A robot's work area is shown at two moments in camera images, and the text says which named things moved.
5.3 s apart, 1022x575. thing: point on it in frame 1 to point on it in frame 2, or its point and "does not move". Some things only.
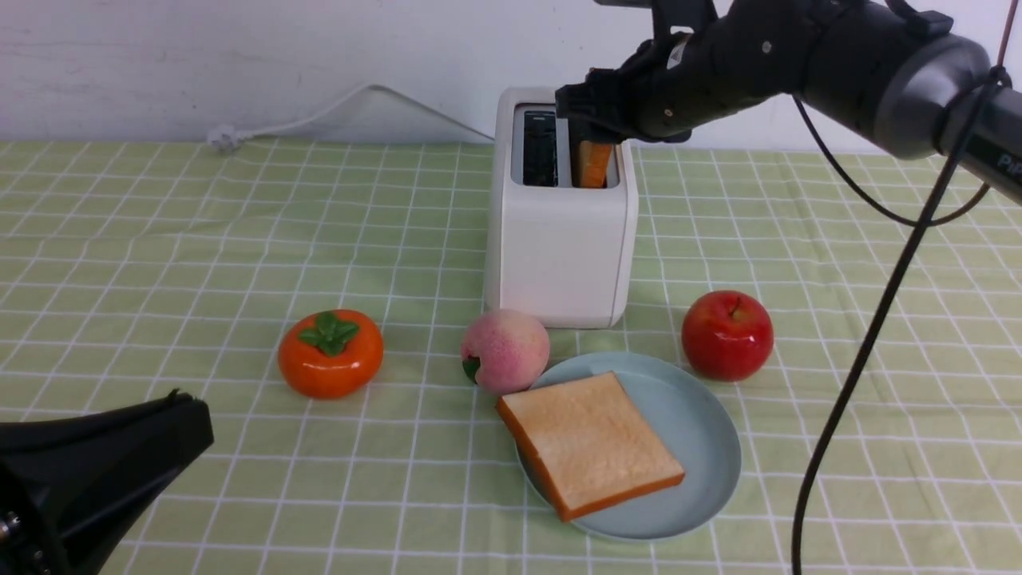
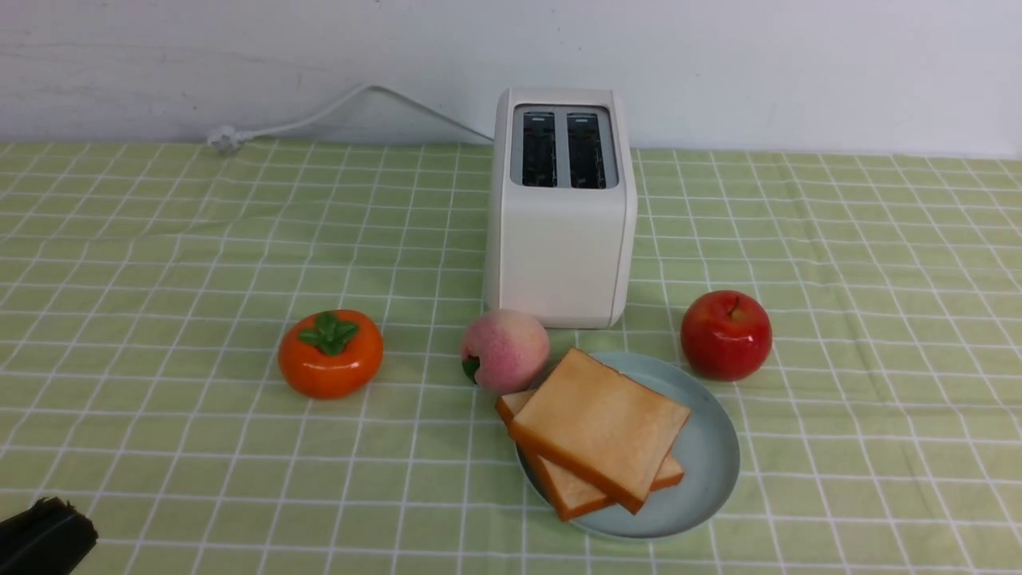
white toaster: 562,256 does not move
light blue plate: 695,422 does not move
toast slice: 594,164 to 604,428
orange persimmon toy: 333,354 does not move
